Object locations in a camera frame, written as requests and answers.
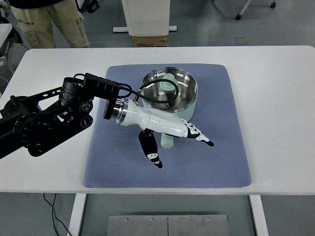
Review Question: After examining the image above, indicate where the wheeled chair base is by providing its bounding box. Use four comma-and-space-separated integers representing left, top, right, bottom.
235, 0, 277, 21

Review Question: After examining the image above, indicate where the person in khaki trousers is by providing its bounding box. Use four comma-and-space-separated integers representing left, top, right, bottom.
9, 0, 90, 49

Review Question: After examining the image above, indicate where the grey floor plate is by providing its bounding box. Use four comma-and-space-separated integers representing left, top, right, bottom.
235, 37, 249, 46

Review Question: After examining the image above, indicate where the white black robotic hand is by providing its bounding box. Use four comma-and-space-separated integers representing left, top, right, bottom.
112, 98, 214, 168

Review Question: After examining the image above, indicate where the metal base plate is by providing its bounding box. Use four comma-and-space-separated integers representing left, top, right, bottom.
107, 215, 231, 236

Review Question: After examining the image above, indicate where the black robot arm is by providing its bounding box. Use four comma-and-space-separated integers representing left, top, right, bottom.
0, 73, 144, 158

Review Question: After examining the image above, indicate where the black floor cable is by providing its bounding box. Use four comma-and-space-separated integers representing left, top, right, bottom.
43, 193, 72, 236

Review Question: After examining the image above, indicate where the white table left leg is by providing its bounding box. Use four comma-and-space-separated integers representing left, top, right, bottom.
67, 193, 87, 236

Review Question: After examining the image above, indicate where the white cabinet on stand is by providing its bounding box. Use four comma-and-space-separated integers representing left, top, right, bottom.
113, 0, 177, 36

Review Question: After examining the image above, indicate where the white table right leg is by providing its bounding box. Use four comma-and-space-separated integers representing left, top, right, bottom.
249, 195, 269, 236

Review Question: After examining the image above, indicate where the cardboard box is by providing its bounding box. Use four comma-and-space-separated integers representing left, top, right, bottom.
131, 35, 168, 48

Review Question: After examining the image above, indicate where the blue quilted mat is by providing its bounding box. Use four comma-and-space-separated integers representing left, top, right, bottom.
84, 64, 252, 188

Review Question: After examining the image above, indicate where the green pot with handle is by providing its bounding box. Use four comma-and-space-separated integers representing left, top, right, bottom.
141, 67, 198, 148

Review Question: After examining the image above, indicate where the white table leg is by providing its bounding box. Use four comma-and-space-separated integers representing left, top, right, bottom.
249, 195, 269, 236
67, 193, 87, 236

